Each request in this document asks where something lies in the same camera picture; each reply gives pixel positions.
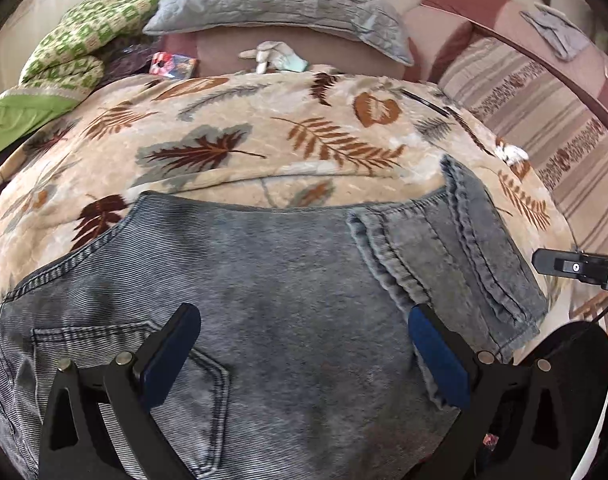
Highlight black cable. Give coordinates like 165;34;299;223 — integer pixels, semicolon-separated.
581;292;608;322

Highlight striped brown pillow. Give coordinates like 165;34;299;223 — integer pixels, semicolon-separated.
436;35;608;261

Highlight white plush toy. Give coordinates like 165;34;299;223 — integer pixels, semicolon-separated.
239;41;311;75

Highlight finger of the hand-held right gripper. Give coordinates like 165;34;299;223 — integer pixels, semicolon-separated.
531;247;608;291

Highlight purple plastic bag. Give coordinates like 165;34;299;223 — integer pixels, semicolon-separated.
101;42;157;81

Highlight grey denim pants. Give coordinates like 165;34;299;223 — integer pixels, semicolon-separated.
0;154;549;480

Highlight leaf print blanket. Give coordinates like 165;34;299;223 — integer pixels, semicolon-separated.
0;64;608;356

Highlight green checked quilt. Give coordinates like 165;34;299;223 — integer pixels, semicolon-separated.
0;0;167;166

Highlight blue-grey quilted pillow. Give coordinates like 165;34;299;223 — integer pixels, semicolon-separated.
143;0;415;67

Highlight black pen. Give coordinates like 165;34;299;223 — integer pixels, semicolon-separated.
401;87;452;116

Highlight colourful printed box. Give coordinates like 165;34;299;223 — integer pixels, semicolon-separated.
149;51;199;81

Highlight grey cloth on headboard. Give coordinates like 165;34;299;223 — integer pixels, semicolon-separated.
521;2;592;63

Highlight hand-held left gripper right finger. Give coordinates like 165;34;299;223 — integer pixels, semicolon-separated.
408;303;570;480

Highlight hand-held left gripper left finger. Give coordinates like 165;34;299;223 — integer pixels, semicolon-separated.
38;303;203;480

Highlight small white crumpled cloth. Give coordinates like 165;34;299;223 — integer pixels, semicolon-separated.
494;141;529;165

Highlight pink padded headboard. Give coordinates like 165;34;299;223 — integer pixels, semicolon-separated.
161;0;608;131

